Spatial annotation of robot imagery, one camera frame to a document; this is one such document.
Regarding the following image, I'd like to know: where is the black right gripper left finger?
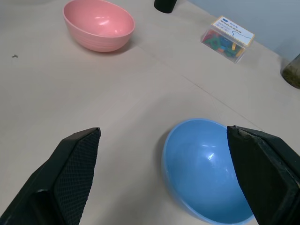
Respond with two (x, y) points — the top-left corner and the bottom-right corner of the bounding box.
(0, 127), (102, 225)

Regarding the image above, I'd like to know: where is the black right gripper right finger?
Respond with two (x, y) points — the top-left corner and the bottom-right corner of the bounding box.
(226, 125), (300, 225)

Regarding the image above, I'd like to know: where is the blue plastic bowl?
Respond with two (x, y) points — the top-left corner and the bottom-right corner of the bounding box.
(161, 118), (255, 225)

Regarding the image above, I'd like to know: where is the glass jar with brownish contents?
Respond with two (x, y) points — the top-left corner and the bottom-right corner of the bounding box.
(280, 52), (300, 90)

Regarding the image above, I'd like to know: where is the clear box of colourful pieces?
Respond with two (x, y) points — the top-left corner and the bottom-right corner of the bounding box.
(200, 15), (255, 64)

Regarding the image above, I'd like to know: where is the pink plastic bowl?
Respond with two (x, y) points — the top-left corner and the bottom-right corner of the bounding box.
(62, 0), (136, 53)

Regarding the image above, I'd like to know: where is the black cylindrical container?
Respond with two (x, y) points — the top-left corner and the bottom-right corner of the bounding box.
(153, 0), (178, 14)

